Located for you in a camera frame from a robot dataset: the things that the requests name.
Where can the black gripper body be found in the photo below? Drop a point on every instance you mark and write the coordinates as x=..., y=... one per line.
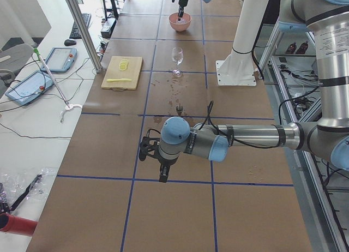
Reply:
x=167, y=162
x=184, y=1

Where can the steel double jigger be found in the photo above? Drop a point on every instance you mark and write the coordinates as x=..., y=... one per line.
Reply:
x=179, y=109

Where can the clear wine glass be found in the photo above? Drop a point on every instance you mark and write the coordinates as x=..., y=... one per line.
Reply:
x=177, y=57

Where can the pink bowl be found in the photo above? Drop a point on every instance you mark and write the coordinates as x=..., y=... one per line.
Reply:
x=179, y=28

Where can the bamboo cutting board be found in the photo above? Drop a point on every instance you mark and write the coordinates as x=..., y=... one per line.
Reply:
x=132, y=72

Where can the yellow plastic knife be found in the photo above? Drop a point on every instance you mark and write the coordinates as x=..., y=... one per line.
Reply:
x=119, y=80

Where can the silver reacher grabber stick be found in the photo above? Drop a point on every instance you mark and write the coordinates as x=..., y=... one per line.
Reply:
x=68, y=105

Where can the black computer mouse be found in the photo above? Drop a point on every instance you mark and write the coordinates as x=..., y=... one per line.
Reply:
x=69, y=42

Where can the blue teach pendant far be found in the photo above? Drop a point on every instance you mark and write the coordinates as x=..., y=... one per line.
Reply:
x=61, y=59

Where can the blue teach pendant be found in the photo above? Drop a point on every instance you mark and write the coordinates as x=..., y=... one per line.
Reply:
x=61, y=59
x=30, y=88

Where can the clear plastic bag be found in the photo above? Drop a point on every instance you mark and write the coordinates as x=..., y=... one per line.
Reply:
x=28, y=184

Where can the blue teach pendant near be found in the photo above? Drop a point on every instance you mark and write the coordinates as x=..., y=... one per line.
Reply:
x=30, y=88

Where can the red cylinder bottle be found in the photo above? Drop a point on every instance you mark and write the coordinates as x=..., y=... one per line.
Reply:
x=17, y=225

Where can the grey office chair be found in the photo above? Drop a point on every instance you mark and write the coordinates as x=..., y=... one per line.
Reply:
x=16, y=57

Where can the white pedestal column base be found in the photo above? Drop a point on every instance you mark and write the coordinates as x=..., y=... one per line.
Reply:
x=238, y=68

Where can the aluminium frame post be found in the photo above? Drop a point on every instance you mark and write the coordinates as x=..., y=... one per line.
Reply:
x=86, y=38

